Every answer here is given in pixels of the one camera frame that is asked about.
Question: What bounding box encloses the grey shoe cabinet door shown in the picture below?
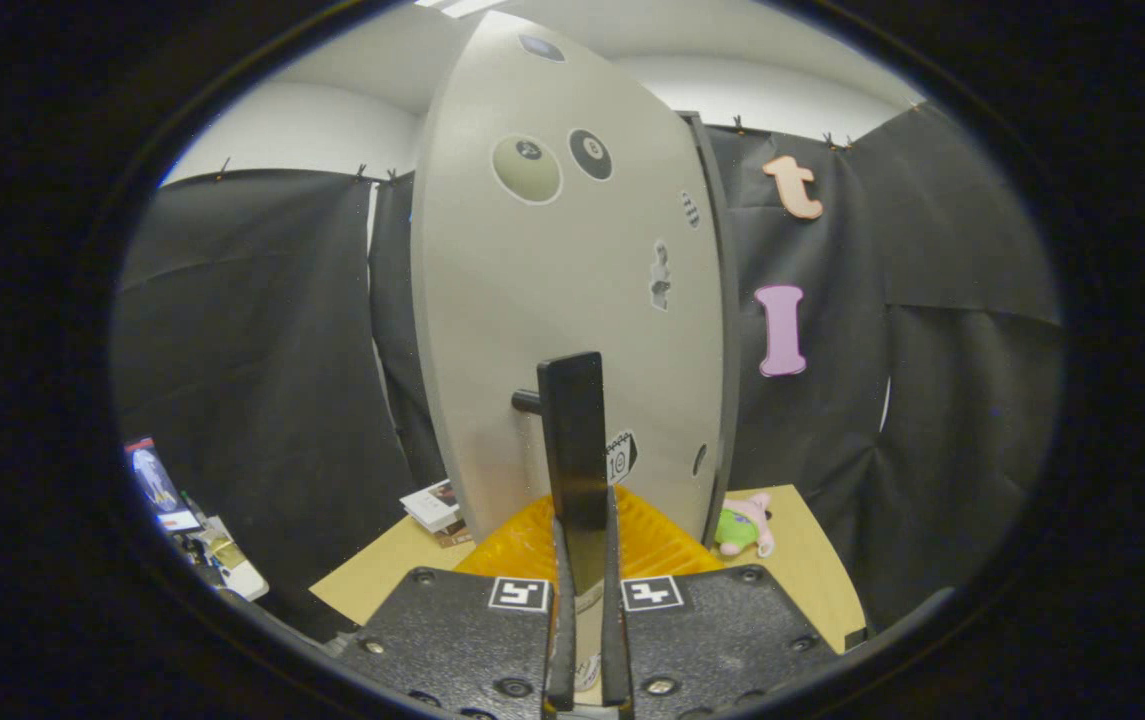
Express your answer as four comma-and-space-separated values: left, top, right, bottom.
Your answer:
410, 10, 733, 561

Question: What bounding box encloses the black backdrop cloth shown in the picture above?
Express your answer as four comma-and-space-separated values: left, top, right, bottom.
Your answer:
112, 105, 1063, 643

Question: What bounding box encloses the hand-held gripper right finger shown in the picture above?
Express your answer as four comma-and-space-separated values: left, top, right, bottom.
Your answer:
600, 487, 839, 720

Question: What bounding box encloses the green plush toy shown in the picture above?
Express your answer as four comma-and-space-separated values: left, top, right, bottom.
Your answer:
714, 491, 776, 559

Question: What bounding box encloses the white booklet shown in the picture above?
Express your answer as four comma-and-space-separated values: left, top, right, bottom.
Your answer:
399, 479, 473, 549

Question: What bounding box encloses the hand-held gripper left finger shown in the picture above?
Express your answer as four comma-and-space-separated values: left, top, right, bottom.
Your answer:
332, 487, 579, 720

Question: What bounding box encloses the black door handle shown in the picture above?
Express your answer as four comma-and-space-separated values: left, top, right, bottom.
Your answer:
511, 352, 611, 601

